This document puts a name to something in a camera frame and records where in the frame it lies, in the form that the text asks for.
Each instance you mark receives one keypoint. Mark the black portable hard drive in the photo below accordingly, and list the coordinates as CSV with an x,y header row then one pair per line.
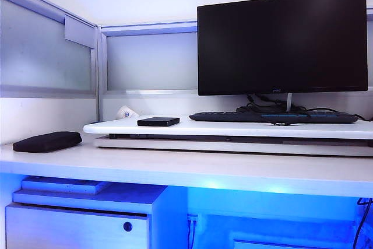
x,y
158,121

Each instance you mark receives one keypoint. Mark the black keyboard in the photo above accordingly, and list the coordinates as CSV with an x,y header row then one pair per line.
x,y
233,117

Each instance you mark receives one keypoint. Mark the white round sticker object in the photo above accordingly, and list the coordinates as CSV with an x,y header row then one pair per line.
x,y
127,112

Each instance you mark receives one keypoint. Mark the frosted rear partition panel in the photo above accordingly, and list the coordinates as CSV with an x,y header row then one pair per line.
x,y
150,59

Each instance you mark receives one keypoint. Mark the silver monitor stand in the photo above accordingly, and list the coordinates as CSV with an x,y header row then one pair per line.
x,y
288,102

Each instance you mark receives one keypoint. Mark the black computer monitor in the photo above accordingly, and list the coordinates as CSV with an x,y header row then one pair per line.
x,y
279,42

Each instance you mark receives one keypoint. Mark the black soft pouch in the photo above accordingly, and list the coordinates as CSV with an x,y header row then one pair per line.
x,y
46,141

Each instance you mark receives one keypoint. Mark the flat white board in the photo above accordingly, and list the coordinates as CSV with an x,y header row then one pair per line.
x,y
58,185

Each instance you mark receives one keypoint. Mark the frosted side partition panel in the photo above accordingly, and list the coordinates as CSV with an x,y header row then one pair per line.
x,y
40,50

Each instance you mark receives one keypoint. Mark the white drawer cabinet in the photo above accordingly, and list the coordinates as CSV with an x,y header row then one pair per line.
x,y
73,225

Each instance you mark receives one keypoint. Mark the grey partition bracket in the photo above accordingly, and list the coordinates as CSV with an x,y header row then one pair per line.
x,y
79,31

